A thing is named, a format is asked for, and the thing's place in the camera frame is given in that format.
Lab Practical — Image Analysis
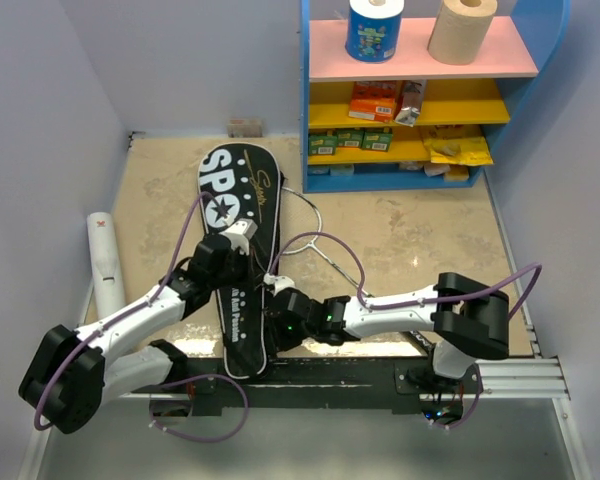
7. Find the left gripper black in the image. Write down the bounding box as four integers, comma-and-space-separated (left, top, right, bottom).
209, 244, 267, 293

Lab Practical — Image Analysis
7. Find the black sport racket bag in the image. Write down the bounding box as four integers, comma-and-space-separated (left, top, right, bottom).
197, 141, 284, 380

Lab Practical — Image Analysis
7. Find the white shuttlecock tube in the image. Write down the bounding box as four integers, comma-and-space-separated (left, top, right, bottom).
86, 212, 126, 319

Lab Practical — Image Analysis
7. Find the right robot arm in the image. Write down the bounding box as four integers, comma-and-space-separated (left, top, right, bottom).
264, 273, 509, 393

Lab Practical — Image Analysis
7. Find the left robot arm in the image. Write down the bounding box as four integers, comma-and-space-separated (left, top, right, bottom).
18, 232, 250, 434

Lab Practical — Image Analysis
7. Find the small pink eraser box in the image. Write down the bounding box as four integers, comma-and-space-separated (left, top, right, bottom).
227, 117, 264, 138

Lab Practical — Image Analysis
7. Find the green box left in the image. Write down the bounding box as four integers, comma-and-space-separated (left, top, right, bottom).
308, 130, 338, 156

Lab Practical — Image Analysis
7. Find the green box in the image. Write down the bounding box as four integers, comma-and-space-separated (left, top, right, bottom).
361, 127, 393, 152
336, 128, 365, 149
308, 130, 338, 156

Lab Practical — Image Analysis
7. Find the green box middle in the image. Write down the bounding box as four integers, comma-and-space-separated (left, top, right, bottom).
336, 128, 365, 149

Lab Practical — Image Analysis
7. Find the green box right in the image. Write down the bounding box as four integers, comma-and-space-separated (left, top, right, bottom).
361, 127, 393, 152

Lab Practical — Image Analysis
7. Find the orange snack box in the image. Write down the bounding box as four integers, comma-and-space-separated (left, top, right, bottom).
348, 81, 398, 123

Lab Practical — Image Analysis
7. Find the blue shelf unit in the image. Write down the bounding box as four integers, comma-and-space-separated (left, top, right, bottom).
299, 1, 571, 193

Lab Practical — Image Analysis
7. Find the yellow snack bag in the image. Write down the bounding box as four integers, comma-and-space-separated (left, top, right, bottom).
420, 125, 493, 167

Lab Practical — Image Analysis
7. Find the silver snack bag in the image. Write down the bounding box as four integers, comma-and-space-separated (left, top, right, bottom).
394, 80, 427, 127

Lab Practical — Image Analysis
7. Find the blue wrapped paper roll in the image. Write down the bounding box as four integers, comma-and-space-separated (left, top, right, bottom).
345, 0, 405, 63

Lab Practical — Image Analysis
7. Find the brown paper towel roll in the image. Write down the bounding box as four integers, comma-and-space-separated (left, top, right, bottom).
427, 0, 498, 65

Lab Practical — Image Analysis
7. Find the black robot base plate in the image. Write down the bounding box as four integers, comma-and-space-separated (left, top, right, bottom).
129, 355, 484, 419

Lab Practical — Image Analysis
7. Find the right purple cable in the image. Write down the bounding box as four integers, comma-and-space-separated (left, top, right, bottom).
268, 232, 544, 431

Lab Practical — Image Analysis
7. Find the aluminium rail frame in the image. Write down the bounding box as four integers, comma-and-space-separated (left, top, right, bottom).
21, 137, 591, 479

